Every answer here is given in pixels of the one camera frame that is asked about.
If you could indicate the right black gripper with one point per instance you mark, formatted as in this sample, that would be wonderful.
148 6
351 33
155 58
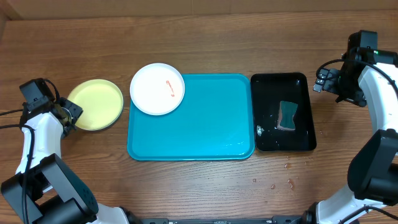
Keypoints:
331 78

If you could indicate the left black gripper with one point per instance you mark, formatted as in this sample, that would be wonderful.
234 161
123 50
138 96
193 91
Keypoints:
75 110

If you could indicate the yellow-green round plate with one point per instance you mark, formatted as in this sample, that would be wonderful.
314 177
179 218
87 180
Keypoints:
96 104

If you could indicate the green dish sponge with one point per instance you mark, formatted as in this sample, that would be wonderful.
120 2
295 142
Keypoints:
286 114

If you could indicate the white round plate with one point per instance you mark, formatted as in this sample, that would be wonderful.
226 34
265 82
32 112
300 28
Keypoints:
157 89

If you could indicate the teal plastic tray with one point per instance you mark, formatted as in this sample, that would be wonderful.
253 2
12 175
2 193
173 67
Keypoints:
214 122

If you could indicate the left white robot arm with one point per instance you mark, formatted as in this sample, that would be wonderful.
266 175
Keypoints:
44 189

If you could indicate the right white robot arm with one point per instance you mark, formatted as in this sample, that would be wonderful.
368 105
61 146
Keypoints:
368 74

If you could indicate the black plastic water tray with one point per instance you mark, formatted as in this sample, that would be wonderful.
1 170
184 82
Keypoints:
268 90

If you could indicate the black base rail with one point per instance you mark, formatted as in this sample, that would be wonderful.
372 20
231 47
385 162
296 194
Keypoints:
278 219

